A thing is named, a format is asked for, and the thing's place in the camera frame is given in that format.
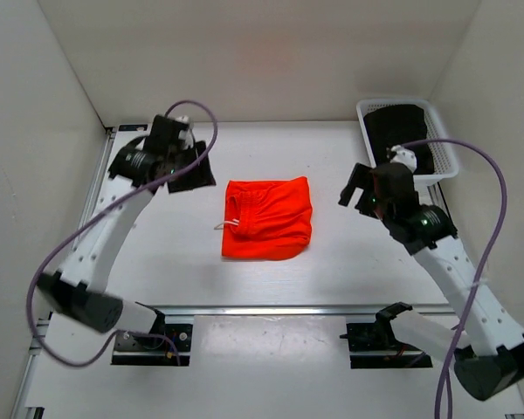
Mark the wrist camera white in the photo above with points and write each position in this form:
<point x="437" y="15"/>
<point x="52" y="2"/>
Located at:
<point x="405" y="156"/>
<point x="185" y="133"/>

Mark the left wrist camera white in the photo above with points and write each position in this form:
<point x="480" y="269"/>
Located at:
<point x="185" y="133"/>

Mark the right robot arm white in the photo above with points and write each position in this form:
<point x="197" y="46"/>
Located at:
<point x="489" y="355"/>

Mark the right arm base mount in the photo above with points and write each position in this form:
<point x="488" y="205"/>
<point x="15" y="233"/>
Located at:
<point x="372" y="345"/>

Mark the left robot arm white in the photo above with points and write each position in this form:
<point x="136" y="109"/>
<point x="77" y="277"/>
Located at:
<point x="77" y="289"/>

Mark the black folded shorts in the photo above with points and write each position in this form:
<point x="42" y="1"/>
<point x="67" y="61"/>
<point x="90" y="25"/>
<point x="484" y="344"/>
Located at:
<point x="389" y="126"/>

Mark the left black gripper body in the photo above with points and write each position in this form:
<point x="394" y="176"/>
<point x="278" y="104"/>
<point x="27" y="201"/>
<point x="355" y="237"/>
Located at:
<point x="182" y="159"/>

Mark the aluminium rail front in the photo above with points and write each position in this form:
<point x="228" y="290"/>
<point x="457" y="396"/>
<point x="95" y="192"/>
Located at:
<point x="272" y="310"/>

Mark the white plastic basket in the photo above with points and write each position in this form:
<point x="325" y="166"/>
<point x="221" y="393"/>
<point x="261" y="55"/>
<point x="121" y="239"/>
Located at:
<point x="435" y="161"/>

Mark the aluminium frame left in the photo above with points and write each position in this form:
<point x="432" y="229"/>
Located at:
<point x="84" y="196"/>

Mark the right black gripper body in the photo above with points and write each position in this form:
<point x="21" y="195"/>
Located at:
<point x="381" y="208"/>

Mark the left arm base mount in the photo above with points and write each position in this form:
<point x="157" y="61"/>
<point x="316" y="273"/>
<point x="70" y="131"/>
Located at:
<point x="165" y="345"/>

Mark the orange shorts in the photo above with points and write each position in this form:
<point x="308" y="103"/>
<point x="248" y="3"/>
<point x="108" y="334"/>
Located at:
<point x="266" y="220"/>

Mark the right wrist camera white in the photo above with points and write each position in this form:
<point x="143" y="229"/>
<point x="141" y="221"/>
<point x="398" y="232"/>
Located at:
<point x="405" y="156"/>

